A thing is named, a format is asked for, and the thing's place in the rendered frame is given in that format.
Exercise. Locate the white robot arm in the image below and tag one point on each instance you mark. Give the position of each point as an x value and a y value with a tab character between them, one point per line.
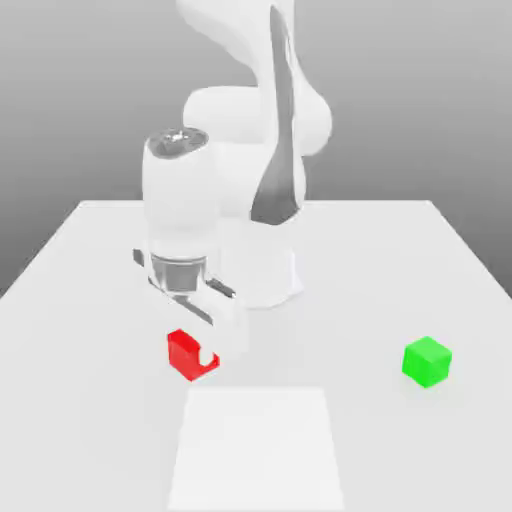
180	192

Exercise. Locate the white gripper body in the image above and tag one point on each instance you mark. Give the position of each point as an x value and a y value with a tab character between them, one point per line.
224	320

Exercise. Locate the small red cube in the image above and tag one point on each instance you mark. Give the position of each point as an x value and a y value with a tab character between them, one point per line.
180	356

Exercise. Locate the small green cube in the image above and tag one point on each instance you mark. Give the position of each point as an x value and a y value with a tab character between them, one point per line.
426	362

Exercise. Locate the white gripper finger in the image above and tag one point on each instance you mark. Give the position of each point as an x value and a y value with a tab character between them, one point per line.
208	352

